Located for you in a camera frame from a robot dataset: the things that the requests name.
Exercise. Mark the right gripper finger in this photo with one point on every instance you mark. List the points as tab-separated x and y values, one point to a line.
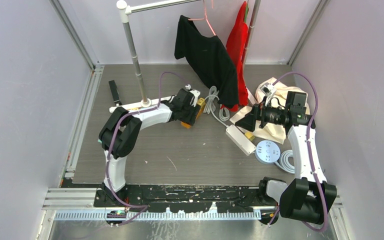
248	122
256	112

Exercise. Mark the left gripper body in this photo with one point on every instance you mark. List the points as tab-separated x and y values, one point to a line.
189	113

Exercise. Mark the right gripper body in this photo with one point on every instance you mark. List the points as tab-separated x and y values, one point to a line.
270	114

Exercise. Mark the yellow charger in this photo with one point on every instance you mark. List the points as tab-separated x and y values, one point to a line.
201	102
249	135

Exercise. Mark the orange power strip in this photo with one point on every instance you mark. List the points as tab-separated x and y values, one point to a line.
134	109
195	113

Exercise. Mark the white power strip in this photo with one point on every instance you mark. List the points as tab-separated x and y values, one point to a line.
240	140

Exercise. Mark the round blue socket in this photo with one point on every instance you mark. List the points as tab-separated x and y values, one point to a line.
267	152

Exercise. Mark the black power strip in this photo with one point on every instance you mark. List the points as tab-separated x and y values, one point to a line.
114	92

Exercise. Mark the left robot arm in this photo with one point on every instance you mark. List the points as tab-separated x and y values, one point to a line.
119	135

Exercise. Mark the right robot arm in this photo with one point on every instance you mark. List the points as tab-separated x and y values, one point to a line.
309	197

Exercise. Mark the cream cloth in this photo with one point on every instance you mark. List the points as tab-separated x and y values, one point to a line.
271	132

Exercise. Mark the black shirt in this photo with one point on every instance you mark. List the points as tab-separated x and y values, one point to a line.
209	59

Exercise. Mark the red garment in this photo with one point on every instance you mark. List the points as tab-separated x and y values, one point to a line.
235	48

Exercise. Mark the pink hanger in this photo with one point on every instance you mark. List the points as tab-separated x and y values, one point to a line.
204	18

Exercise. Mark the silver clothes rack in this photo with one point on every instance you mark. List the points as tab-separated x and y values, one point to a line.
126	10

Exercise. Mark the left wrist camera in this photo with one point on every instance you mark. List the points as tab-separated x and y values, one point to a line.
194	94

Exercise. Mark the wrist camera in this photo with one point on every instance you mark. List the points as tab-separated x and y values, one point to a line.
269	91
194	94

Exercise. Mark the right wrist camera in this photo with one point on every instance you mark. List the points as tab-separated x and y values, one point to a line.
269	91

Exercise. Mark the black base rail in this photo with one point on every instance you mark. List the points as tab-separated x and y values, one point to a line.
186	198

